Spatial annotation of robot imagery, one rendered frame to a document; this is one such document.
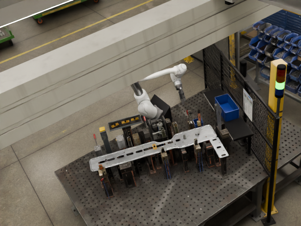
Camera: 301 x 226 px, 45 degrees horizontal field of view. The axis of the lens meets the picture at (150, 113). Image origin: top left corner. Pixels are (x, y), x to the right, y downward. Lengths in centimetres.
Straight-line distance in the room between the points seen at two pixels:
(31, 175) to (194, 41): 491
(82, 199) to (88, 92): 334
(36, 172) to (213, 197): 282
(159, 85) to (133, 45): 578
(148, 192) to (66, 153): 212
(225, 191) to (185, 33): 311
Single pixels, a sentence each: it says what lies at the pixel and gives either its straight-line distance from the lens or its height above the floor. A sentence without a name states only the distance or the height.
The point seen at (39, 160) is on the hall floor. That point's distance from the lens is 578.
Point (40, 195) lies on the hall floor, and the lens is 529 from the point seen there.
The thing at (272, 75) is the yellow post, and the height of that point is 188.
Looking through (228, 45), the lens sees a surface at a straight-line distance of 594.
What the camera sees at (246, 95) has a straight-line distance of 384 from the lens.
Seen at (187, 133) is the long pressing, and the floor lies 100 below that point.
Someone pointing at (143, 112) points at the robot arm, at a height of 101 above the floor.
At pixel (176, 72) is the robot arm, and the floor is 152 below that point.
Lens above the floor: 373
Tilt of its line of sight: 39 degrees down
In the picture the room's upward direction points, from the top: 11 degrees counter-clockwise
